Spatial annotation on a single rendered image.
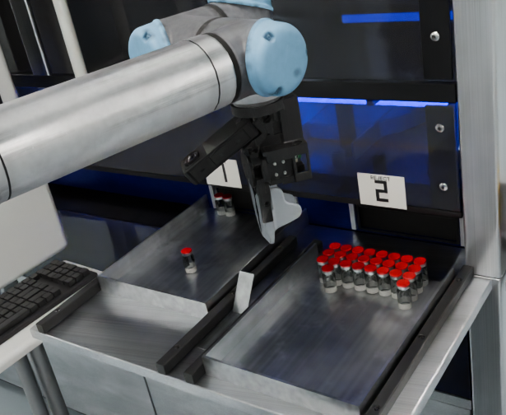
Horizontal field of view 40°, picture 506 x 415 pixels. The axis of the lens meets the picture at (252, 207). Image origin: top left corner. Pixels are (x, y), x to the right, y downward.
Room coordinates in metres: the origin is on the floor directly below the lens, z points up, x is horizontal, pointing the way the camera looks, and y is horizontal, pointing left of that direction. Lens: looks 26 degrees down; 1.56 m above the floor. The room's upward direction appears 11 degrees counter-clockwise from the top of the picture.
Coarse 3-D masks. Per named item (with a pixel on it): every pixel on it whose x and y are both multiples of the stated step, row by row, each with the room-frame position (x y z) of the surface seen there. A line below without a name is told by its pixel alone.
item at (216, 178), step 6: (228, 162) 1.25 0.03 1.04; (234, 162) 1.24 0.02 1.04; (228, 168) 1.25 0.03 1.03; (234, 168) 1.24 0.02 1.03; (216, 174) 1.27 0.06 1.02; (222, 174) 1.27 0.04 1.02; (228, 174) 1.26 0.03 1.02; (234, 174) 1.25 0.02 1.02; (210, 180) 1.29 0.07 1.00; (216, 180) 1.28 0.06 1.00; (222, 180) 1.27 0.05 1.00; (228, 180) 1.26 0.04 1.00; (234, 180) 1.25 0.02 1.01; (228, 186) 1.26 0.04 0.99; (234, 186) 1.25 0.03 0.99; (240, 186) 1.24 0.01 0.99
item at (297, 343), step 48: (288, 288) 1.02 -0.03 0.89; (432, 288) 0.95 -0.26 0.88; (240, 336) 0.91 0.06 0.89; (288, 336) 0.90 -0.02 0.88; (336, 336) 0.87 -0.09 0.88; (384, 336) 0.85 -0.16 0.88; (240, 384) 0.80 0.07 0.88; (288, 384) 0.75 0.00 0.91; (336, 384) 0.77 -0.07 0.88; (384, 384) 0.74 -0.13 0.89
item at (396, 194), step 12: (360, 180) 1.08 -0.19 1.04; (372, 180) 1.06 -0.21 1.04; (384, 180) 1.05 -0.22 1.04; (396, 180) 1.04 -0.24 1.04; (360, 192) 1.08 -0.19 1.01; (372, 192) 1.06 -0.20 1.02; (396, 192) 1.04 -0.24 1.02; (372, 204) 1.07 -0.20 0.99; (384, 204) 1.05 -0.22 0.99; (396, 204) 1.04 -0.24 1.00
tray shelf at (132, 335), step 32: (288, 256) 1.14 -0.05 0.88; (416, 256) 1.05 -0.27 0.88; (448, 256) 1.03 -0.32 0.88; (256, 288) 1.05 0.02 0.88; (480, 288) 0.92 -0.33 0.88; (64, 320) 1.07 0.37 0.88; (96, 320) 1.05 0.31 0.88; (128, 320) 1.03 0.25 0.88; (160, 320) 1.01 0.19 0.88; (192, 320) 0.99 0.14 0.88; (448, 320) 0.86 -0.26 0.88; (96, 352) 0.96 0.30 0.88; (128, 352) 0.94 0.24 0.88; (160, 352) 0.92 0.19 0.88; (192, 352) 0.91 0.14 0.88; (448, 352) 0.79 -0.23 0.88; (224, 384) 0.82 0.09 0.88; (416, 384) 0.74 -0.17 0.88
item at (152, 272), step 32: (192, 224) 1.35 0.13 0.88; (224, 224) 1.32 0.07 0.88; (256, 224) 1.29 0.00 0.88; (288, 224) 1.20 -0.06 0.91; (128, 256) 1.21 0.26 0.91; (160, 256) 1.23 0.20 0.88; (224, 256) 1.18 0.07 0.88; (256, 256) 1.10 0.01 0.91; (128, 288) 1.10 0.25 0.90; (160, 288) 1.11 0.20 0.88; (192, 288) 1.09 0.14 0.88; (224, 288) 1.03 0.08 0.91
